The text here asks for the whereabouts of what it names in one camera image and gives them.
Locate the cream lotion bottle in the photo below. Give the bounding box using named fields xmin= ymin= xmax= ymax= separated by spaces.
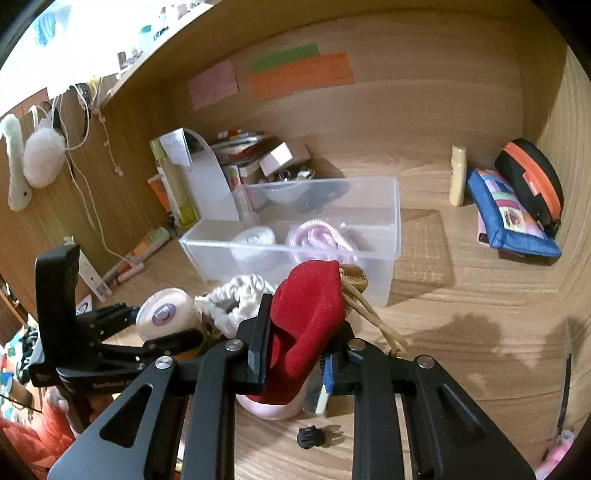
xmin=449 ymin=145 xmax=468 ymax=207

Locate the pale green plush toy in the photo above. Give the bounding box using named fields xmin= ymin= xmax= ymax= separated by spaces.
xmin=1 ymin=113 xmax=32 ymax=212

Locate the white drawstring cloth bag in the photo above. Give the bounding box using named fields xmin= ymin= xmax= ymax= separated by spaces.
xmin=195 ymin=274 xmax=276 ymax=339

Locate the white bowl of trinkets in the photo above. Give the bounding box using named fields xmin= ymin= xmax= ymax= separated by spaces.
xmin=263 ymin=168 xmax=315 ymax=204

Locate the pink sticky note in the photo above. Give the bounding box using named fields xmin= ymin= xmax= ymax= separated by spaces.
xmin=188 ymin=60 xmax=239 ymax=110

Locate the white magazine file holder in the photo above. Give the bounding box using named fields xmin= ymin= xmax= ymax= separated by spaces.
xmin=158 ymin=128 xmax=239 ymax=221

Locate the red velvet pouch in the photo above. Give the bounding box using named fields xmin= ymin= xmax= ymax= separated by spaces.
xmin=249 ymin=260 xmax=346 ymax=405

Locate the orange white tube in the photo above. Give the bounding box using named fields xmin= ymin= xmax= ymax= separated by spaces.
xmin=102 ymin=227 xmax=170 ymax=284

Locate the orange sticky note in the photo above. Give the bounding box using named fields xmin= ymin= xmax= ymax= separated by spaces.
xmin=249 ymin=52 xmax=355 ymax=101

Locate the green sticky note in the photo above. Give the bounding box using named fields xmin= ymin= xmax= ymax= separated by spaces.
xmin=249 ymin=43 xmax=321 ymax=74

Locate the stack of books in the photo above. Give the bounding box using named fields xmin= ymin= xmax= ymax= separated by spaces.
xmin=209 ymin=130 xmax=279 ymax=190

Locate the person's left hand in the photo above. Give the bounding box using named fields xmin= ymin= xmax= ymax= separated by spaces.
xmin=44 ymin=386 xmax=113 ymax=438

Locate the small black cap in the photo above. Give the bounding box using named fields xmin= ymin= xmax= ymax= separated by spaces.
xmin=297 ymin=425 xmax=327 ymax=450

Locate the orange sleeve forearm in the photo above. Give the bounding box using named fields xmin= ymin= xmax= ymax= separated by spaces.
xmin=1 ymin=401 xmax=75 ymax=479

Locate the pink phone under pouch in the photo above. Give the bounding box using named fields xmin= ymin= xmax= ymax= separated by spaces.
xmin=477 ymin=214 xmax=489 ymax=246

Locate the white cardboard box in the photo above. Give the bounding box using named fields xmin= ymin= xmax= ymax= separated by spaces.
xmin=259 ymin=140 xmax=311 ymax=178

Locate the white tape roll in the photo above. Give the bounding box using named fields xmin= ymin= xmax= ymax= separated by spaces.
xmin=135 ymin=288 xmax=201 ymax=341

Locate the yellow green bottle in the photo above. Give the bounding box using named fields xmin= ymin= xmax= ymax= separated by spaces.
xmin=150 ymin=139 xmax=198 ymax=232

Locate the white fluffy pompom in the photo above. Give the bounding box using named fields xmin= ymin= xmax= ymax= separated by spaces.
xmin=23 ymin=128 xmax=65 ymax=189

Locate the blue patchwork pencil pouch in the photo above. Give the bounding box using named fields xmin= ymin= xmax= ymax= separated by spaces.
xmin=466 ymin=167 xmax=561 ymax=258

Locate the clear plastic storage bin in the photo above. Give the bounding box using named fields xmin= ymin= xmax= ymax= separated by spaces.
xmin=180 ymin=177 xmax=402 ymax=306

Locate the black orange zip case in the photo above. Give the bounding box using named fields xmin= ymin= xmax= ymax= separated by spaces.
xmin=494 ymin=138 xmax=564 ymax=239

